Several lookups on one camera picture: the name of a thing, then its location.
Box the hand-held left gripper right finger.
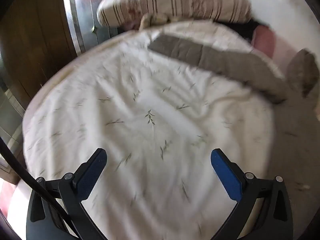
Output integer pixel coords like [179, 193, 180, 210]
[210, 148, 293, 240]

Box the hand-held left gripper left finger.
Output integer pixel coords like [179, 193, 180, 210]
[26, 148, 108, 240]

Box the grey-brown padded hooded jacket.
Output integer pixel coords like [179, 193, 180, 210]
[149, 34, 320, 104]

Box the white leaf print quilt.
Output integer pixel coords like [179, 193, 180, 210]
[22, 21, 285, 240]

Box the pink bolster pillow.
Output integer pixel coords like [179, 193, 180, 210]
[251, 26, 276, 58]

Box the brown wooden door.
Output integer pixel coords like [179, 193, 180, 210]
[0, 0, 78, 108]

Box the black cloth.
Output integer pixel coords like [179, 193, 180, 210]
[217, 17, 270, 44]

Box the cream cloth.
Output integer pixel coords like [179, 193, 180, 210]
[139, 14, 171, 30]

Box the striped floral pillow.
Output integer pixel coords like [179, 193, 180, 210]
[97, 0, 252, 27]

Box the black cable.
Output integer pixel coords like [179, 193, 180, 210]
[0, 137, 84, 240]

